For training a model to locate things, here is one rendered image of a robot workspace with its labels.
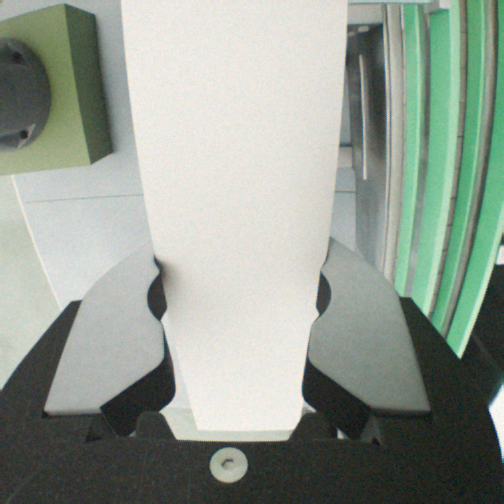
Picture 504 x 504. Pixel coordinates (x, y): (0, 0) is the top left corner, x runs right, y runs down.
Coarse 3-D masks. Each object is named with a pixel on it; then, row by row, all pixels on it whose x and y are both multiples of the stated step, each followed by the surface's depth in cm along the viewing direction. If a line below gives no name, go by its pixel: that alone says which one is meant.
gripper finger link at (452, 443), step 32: (416, 320) 7; (416, 352) 6; (448, 352) 6; (448, 384) 6; (384, 416) 5; (416, 416) 5; (448, 416) 5; (480, 416) 5; (416, 448) 5; (448, 448) 4; (480, 448) 4; (448, 480) 4; (480, 480) 4
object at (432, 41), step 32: (416, 32) 22; (448, 32) 18; (416, 64) 24; (448, 64) 19; (416, 96) 25; (448, 96) 20; (416, 128) 27; (448, 128) 22; (416, 160) 28; (448, 160) 23; (416, 192) 30; (448, 192) 24; (416, 224) 31; (416, 256) 32; (416, 288) 32
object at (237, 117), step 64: (128, 0) 6; (192, 0) 7; (256, 0) 7; (320, 0) 7; (128, 64) 7; (192, 64) 7; (256, 64) 7; (320, 64) 7; (192, 128) 8; (256, 128) 8; (320, 128) 8; (192, 192) 9; (256, 192) 9; (320, 192) 9; (192, 256) 11; (256, 256) 11; (320, 256) 11; (192, 320) 12; (256, 320) 12; (192, 384) 14; (256, 384) 14
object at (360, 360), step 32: (352, 256) 10; (320, 288) 10; (352, 288) 9; (384, 288) 9; (320, 320) 8; (352, 320) 8; (384, 320) 7; (320, 352) 7; (352, 352) 7; (384, 352) 7; (320, 384) 6; (352, 384) 6; (384, 384) 6; (416, 384) 6; (352, 416) 6
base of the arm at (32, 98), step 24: (0, 48) 25; (24, 48) 27; (0, 72) 24; (24, 72) 27; (0, 96) 25; (24, 96) 28; (48, 96) 31; (0, 120) 26; (24, 120) 29; (0, 144) 29; (24, 144) 33
